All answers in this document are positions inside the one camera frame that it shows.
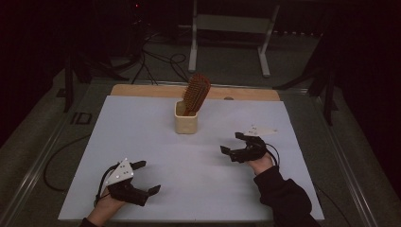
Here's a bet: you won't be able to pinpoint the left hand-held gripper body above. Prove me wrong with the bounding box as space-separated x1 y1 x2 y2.
103 157 151 208

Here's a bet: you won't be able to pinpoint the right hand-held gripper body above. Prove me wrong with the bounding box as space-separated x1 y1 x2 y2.
229 124 280 165

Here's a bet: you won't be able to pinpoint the cream square cup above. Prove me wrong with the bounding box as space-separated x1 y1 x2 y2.
173 99 200 135

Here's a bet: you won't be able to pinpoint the brown wooden hairbrush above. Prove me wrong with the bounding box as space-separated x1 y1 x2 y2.
182 72 212 117

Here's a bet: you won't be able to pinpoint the person's right hand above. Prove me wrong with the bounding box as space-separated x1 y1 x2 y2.
246 152 276 177

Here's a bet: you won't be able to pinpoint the person's left hand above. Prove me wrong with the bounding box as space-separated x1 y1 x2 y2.
85 192 128 227

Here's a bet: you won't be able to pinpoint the white table mat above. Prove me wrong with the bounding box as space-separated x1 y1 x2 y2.
58 95 325 222

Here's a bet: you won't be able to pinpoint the black floor socket plate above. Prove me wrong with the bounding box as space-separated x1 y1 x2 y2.
70 111 94 126

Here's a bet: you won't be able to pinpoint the wooden table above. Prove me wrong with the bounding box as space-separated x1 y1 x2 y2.
110 83 281 102

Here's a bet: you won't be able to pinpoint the black tripod stand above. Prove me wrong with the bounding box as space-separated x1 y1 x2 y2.
61 46 131 114
271 31 340 127

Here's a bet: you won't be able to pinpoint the white metal stand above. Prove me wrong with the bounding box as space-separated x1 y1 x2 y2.
187 0 281 79

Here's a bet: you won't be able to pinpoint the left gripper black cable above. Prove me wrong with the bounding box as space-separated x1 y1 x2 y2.
93 163 120 208

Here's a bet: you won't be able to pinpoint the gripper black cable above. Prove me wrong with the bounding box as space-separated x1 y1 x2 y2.
264 142 281 167
93 163 120 208

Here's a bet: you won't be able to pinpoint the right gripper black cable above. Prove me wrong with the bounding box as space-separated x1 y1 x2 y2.
264 142 281 167

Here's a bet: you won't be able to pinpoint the black floor cable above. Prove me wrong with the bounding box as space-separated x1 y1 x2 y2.
314 183 344 227
43 133 93 192

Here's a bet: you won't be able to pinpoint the black floor cables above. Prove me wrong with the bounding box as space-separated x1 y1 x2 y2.
130 29 195 88

